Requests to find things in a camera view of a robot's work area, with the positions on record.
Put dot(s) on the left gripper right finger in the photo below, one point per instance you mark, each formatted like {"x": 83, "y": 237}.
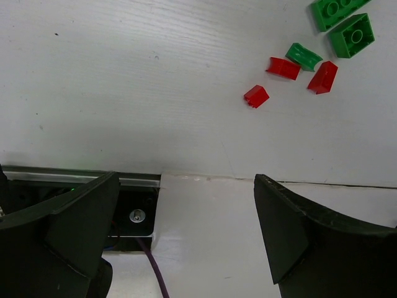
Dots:
{"x": 314, "y": 251}

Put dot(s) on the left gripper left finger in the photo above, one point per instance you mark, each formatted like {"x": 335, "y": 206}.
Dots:
{"x": 54, "y": 248}

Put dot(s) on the tiny red lego brick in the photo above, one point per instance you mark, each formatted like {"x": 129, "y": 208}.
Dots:
{"x": 256, "y": 96}

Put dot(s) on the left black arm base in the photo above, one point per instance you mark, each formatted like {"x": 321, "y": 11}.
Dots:
{"x": 136, "y": 206}

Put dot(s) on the small red lego brick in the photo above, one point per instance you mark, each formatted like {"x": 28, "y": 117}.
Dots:
{"x": 323, "y": 80}

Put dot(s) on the red and green lego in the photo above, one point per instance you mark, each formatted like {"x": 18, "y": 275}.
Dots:
{"x": 283, "y": 68}

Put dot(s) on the curved green lego piece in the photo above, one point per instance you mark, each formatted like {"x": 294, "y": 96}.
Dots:
{"x": 303, "y": 57}

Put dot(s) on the square green lego brick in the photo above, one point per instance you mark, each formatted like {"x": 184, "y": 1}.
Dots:
{"x": 352, "y": 36}

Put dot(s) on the large green lego brick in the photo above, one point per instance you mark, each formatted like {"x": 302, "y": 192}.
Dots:
{"x": 328, "y": 13}

